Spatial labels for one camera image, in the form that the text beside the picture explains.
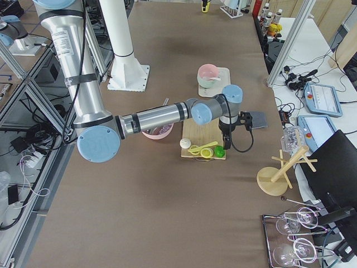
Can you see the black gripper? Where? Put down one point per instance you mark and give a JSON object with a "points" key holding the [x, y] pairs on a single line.
{"points": [[225, 129]]}

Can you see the small pink bowl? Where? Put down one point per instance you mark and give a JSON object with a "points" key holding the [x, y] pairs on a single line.
{"points": [[209, 70]]}

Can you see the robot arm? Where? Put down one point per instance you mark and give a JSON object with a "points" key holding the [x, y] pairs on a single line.
{"points": [[99, 132]]}

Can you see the green bowl stack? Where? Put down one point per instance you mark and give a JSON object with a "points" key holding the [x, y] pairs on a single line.
{"points": [[205, 83]]}

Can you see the large pink ice bowl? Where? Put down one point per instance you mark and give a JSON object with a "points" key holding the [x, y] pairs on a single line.
{"points": [[159, 133]]}

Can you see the yellow plastic cup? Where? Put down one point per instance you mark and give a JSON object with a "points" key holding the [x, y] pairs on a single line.
{"points": [[205, 9]]}

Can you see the yellow plastic knife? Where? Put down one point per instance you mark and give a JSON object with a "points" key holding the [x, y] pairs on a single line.
{"points": [[207, 145]]}

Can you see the green plastic lime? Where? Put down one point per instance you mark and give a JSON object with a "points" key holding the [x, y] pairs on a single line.
{"points": [[219, 151]]}

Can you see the bamboo cutting board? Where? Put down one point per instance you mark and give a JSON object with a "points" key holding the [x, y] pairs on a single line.
{"points": [[200, 135]]}

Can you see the white dish rack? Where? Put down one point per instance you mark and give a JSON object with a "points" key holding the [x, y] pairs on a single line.
{"points": [[234, 8]]}

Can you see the grey folded cloth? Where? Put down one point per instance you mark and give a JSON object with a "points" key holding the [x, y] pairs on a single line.
{"points": [[259, 119]]}

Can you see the white toy bun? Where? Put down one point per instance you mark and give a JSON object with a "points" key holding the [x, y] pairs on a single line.
{"points": [[185, 143]]}

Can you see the metal ice scoop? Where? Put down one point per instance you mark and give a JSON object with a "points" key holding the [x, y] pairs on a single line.
{"points": [[166, 101]]}

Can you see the wooden mug tree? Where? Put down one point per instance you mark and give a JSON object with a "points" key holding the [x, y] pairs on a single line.
{"points": [[275, 182]]}

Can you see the cream rabbit tray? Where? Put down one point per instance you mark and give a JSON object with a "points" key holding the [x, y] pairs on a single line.
{"points": [[224, 75]]}

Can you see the lower teach pendant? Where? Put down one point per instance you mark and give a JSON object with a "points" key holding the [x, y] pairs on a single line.
{"points": [[317, 129]]}

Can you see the teach pendant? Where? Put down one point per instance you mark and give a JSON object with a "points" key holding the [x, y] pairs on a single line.
{"points": [[322, 99], [317, 129]]}

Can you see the upper teach pendant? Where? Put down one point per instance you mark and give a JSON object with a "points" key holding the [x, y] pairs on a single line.
{"points": [[322, 99]]}

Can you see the upper wine glass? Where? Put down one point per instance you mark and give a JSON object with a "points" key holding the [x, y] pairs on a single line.
{"points": [[290, 223]]}

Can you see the wine glass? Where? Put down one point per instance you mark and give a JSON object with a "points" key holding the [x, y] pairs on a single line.
{"points": [[298, 254], [290, 223]]}

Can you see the black monitor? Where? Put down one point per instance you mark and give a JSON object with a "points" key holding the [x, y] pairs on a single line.
{"points": [[334, 181]]}

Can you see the lower wine glass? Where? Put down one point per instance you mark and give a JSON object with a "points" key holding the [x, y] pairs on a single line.
{"points": [[298, 254]]}

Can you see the aluminium frame post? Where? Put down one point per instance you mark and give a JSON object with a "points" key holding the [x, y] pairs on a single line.
{"points": [[292, 36]]}

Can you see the wire glass rack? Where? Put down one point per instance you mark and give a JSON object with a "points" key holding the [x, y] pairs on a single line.
{"points": [[289, 236]]}

